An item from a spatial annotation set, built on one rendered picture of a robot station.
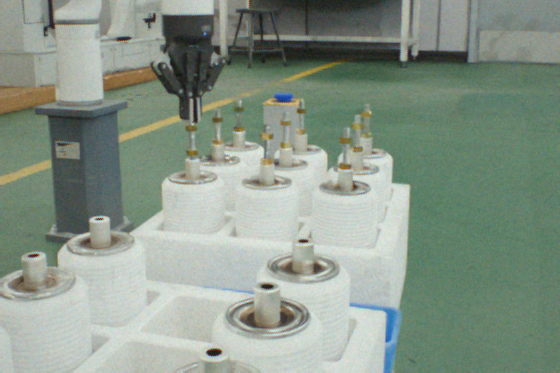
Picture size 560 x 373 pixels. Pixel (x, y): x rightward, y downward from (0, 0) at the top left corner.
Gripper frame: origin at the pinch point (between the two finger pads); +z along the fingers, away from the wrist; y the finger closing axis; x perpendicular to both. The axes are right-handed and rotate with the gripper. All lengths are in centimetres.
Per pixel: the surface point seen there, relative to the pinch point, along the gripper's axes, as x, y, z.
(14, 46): 267, 97, 7
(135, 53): 298, 194, 18
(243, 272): -12.9, -1.5, 22.0
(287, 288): -38.2, -19.3, 10.9
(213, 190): -4.8, 0.1, 11.6
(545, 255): -28, 71, 36
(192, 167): -0.9, -0.7, 8.6
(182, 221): -2.4, -4.1, 16.1
